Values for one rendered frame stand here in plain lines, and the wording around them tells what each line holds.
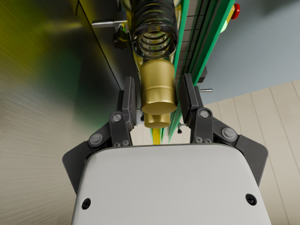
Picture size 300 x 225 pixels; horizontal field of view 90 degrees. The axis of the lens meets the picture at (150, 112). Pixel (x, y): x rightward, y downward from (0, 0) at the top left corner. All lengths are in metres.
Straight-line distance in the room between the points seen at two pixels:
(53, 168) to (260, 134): 2.32
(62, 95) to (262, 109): 2.38
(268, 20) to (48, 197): 0.75
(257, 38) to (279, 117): 1.74
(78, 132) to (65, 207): 0.12
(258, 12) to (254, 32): 0.09
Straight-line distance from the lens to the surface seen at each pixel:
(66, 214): 0.32
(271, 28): 0.77
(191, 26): 0.45
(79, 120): 0.33
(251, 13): 0.67
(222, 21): 0.35
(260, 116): 2.43
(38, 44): 0.21
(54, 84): 0.22
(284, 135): 2.39
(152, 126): 0.20
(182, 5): 0.31
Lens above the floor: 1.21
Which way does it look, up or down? 20 degrees down
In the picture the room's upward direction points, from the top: 178 degrees clockwise
